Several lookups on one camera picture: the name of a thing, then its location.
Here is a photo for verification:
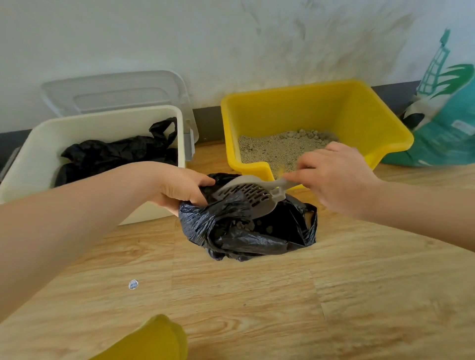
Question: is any black plastic garbage bag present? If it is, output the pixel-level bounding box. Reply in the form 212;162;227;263
178;173;318;263

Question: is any person's left forearm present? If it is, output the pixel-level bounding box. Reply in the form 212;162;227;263
0;162;164;323

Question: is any pile of black plastic bags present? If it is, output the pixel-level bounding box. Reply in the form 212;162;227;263
54;117;179;188

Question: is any person's right forearm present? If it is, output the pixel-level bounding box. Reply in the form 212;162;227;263
358;180;475;253

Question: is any yellow litter box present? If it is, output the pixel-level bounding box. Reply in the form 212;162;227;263
221;79;415;192

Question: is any person's right hand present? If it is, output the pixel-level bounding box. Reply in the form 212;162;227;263
285;141;385;220

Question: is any person's yellow clothing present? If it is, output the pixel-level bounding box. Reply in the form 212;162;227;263
89;314;189;360

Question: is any dark grey skirting board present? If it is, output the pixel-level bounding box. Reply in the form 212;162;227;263
0;81;420;160

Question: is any beige cat litter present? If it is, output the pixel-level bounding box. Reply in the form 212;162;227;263
237;129;340;174

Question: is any translucent white bin lid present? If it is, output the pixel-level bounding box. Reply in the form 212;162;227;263
41;70;199;143

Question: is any grey slotted litter scoop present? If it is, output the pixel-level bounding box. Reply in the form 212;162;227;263
211;174;301;220

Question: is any person's left hand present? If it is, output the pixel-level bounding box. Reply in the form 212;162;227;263
148;162;217;217

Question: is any cream plastic storage bin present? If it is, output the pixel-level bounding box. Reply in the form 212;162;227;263
0;105;186;226

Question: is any teal white litter bag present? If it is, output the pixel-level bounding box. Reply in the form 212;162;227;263
381;29;475;168

